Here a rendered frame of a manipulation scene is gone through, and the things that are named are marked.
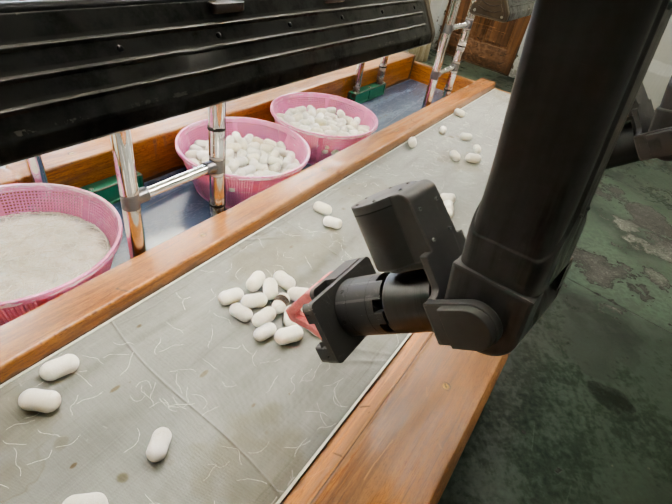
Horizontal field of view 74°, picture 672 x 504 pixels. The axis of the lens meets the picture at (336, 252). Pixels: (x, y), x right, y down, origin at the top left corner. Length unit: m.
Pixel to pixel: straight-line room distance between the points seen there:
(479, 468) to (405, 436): 0.96
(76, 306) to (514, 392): 1.38
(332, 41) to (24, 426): 0.49
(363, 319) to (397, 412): 0.15
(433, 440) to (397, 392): 0.06
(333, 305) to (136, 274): 0.30
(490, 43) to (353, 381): 5.05
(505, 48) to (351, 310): 5.06
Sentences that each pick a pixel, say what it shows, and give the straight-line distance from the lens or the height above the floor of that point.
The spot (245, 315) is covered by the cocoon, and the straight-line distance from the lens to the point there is 0.59.
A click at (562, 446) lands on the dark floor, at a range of 1.63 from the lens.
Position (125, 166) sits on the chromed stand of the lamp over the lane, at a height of 0.89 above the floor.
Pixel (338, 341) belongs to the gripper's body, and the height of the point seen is 0.87.
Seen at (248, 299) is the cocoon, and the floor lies 0.76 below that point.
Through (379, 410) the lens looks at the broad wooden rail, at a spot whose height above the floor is 0.76.
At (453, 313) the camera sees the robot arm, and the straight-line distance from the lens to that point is 0.32.
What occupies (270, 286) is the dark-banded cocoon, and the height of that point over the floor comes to 0.76.
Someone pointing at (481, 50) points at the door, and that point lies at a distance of 5.46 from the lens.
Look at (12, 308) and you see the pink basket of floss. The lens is 0.65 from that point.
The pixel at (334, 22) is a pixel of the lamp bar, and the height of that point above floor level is 1.08.
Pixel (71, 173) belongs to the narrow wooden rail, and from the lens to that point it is 0.91.
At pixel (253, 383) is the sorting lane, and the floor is 0.74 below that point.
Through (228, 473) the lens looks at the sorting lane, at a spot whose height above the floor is 0.74.
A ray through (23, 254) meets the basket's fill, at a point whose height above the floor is 0.74.
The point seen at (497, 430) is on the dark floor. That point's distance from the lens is 1.55.
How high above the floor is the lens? 1.19
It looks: 38 degrees down
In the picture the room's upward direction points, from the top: 11 degrees clockwise
